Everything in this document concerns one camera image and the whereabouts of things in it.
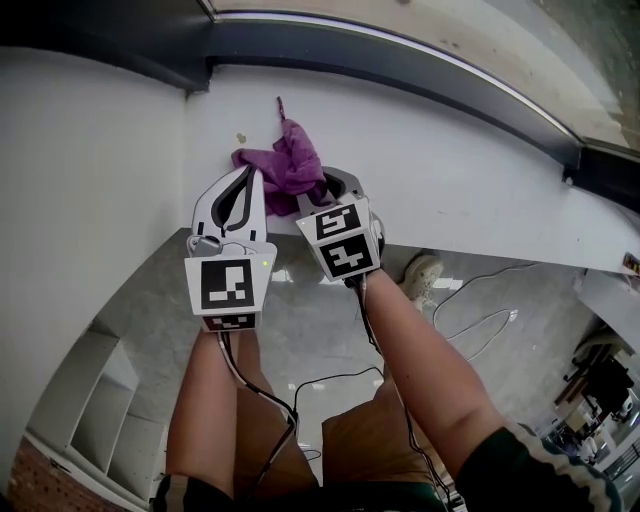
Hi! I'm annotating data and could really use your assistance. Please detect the brown shorts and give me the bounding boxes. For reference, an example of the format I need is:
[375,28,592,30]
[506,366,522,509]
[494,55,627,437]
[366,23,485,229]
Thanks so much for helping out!
[232,384,441,501]

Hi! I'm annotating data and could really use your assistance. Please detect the white sneaker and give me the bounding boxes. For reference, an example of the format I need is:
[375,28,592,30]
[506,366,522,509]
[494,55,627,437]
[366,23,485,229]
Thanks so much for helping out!
[402,253,445,311]

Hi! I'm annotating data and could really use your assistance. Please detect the dark window frame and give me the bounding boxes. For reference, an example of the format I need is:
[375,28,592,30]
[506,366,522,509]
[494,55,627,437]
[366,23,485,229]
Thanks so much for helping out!
[0,0,640,201]

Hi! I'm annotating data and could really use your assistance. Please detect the hand-held gripper cable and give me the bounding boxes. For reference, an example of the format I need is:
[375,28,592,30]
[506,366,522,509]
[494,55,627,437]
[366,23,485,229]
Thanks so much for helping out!
[357,279,451,501]
[217,329,301,501]

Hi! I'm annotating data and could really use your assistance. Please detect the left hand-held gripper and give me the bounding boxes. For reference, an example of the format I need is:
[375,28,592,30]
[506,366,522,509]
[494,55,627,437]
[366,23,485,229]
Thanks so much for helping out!
[184,165,279,332]

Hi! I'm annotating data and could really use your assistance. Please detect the purple cloth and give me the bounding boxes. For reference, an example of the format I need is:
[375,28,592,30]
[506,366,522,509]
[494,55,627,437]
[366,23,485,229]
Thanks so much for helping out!
[230,96,329,219]

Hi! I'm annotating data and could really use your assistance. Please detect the right hand-held gripper cable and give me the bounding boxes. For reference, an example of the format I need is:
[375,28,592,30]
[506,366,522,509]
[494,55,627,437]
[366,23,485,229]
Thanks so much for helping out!
[357,279,451,501]

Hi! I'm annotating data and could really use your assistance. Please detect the person's left leg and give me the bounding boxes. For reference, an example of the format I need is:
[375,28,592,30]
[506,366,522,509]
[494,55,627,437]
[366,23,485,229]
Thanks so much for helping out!
[234,327,276,396]

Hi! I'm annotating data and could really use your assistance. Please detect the white shelf unit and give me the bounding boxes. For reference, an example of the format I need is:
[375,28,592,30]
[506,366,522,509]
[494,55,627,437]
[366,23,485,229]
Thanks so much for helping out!
[24,329,169,501]

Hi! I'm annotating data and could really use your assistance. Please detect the white metal rack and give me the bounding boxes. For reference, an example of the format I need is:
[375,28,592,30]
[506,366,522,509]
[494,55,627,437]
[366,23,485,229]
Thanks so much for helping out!
[544,329,640,481]

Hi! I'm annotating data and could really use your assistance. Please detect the person's right forearm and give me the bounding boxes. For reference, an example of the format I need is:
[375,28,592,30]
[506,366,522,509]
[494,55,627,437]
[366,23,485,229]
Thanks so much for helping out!
[359,269,506,476]

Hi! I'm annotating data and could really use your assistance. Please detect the person's left forearm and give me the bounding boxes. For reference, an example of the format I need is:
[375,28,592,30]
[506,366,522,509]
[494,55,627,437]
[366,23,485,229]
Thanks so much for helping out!
[164,327,239,501]

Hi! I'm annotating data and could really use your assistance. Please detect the white floor cable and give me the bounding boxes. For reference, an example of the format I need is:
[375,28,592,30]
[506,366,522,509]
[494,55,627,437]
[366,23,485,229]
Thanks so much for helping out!
[432,262,539,361]

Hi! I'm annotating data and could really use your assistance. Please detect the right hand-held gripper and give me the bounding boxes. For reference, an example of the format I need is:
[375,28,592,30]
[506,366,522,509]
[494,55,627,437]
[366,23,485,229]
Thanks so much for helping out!
[294,167,386,282]

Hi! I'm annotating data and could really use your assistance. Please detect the left hand-held gripper cable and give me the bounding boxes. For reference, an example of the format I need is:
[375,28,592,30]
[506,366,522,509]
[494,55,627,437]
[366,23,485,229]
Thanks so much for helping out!
[217,329,301,501]

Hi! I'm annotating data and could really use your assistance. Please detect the black cable with adapter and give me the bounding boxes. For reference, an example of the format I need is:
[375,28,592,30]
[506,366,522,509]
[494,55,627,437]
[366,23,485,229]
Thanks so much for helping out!
[292,367,385,436]

